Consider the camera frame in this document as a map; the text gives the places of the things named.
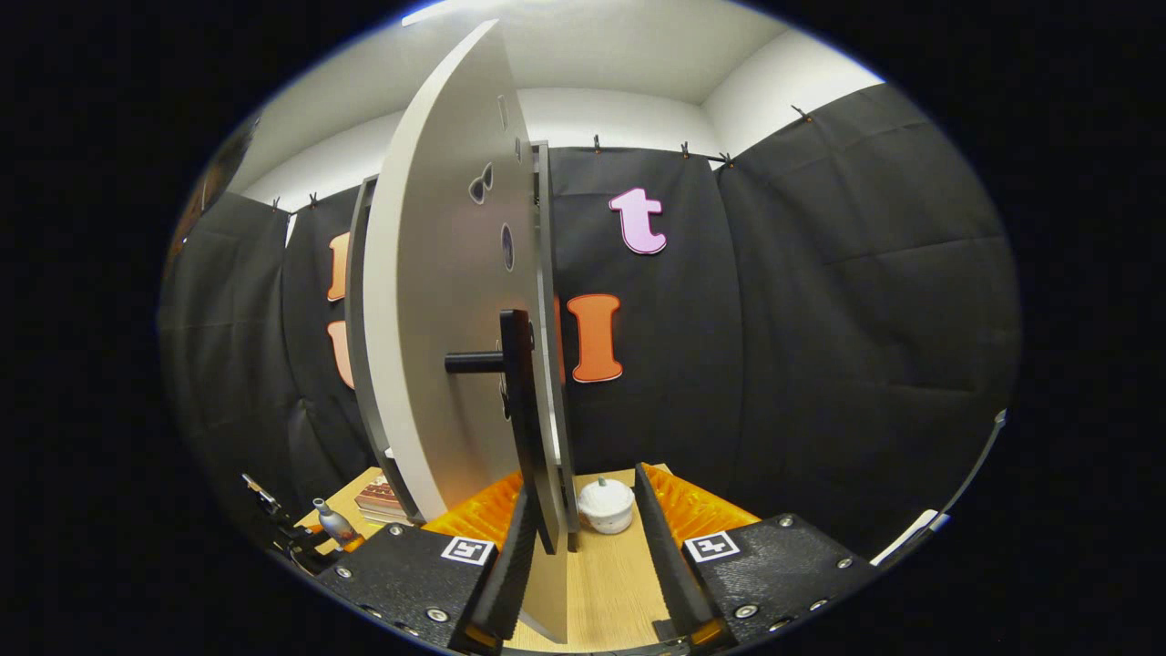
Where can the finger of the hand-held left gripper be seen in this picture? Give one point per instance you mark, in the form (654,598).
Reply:
(351,545)

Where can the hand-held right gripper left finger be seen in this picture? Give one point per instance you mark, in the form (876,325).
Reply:
(510,592)

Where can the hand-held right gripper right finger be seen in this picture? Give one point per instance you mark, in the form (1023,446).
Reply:
(669,565)

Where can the grey cabinet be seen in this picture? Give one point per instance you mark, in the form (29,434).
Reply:
(355,337)

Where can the beige cabinet door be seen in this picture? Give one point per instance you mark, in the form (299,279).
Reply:
(437,273)

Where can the yellow cover book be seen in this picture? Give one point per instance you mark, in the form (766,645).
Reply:
(383,517)

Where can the red cover book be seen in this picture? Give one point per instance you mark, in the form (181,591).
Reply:
(378,494)

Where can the white lidded ceramic pot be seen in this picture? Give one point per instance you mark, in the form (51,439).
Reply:
(606,506)

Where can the white strip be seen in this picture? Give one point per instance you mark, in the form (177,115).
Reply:
(911,533)

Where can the black backdrop cloth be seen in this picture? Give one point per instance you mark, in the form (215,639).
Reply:
(820,319)

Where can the row of black cloth clips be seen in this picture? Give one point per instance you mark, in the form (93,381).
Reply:
(684,148)

